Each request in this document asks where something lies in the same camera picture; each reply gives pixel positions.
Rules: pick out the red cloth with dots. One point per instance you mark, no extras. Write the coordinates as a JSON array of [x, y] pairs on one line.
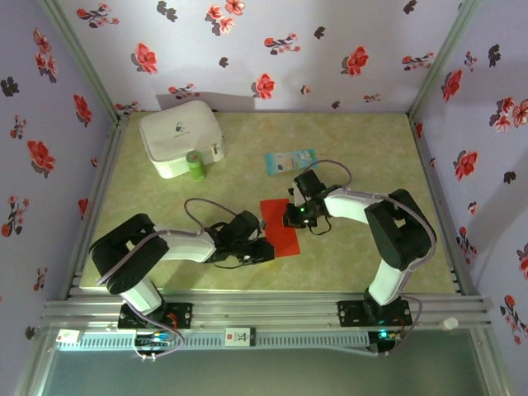
[[280, 239]]

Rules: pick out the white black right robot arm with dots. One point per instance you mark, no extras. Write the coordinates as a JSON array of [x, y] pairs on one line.
[[350, 206]]

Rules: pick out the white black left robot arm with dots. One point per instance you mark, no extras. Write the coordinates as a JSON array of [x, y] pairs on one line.
[[185, 245]]

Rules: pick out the light blue wipes packet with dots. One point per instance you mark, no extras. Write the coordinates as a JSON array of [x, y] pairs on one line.
[[290, 161]]

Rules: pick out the white red label card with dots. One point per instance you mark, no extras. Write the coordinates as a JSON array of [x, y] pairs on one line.
[[240, 337]]

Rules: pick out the green cylindrical can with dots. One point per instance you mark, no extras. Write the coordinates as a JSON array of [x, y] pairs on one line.
[[196, 165]]

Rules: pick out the white zippered pouch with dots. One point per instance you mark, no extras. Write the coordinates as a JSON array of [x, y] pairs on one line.
[[177, 128]]

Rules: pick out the white round knob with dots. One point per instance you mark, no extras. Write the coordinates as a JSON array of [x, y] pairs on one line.
[[449, 323]]

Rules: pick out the small white box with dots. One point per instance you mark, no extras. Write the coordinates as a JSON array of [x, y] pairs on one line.
[[68, 337]]

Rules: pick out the long aluminium base rail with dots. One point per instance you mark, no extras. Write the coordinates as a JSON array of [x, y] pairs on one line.
[[264, 309]]

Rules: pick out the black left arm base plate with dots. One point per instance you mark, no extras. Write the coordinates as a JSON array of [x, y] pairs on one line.
[[181, 315]]

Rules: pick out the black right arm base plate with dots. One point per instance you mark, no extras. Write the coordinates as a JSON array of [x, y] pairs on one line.
[[350, 313]]

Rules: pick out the aluminium side rail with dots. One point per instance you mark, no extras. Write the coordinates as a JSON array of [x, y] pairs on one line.
[[88, 222], [447, 222]]

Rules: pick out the aluminium corner post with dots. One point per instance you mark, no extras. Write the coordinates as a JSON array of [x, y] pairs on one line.
[[445, 53], [78, 57]]

